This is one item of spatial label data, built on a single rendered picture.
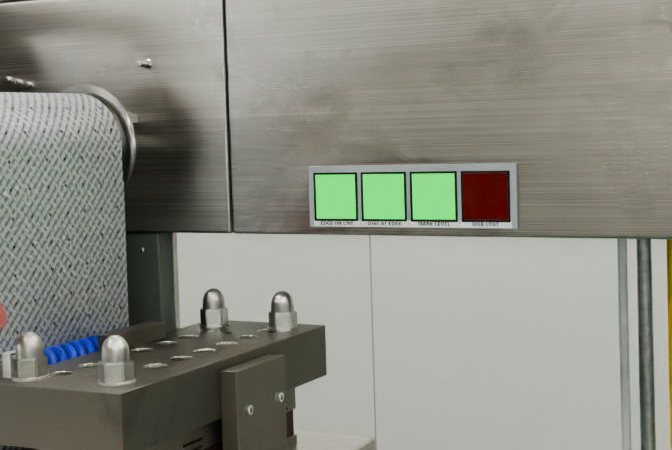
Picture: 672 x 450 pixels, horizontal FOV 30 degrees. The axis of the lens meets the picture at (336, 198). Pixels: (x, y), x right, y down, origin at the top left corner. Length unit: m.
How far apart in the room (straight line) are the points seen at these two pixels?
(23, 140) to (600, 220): 0.60
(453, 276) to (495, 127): 2.57
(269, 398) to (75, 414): 0.24
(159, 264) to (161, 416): 0.39
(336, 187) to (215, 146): 0.17
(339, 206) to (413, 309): 2.57
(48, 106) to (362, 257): 2.70
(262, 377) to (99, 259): 0.25
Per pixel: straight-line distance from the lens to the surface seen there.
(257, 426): 1.33
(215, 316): 1.51
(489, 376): 3.92
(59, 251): 1.39
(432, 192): 1.37
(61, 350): 1.36
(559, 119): 1.33
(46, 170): 1.38
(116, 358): 1.20
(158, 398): 1.21
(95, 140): 1.44
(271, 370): 1.35
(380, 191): 1.40
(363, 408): 4.11
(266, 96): 1.47
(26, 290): 1.35
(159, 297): 1.58
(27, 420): 1.24
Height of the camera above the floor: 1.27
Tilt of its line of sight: 3 degrees down
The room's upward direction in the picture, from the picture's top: 2 degrees counter-clockwise
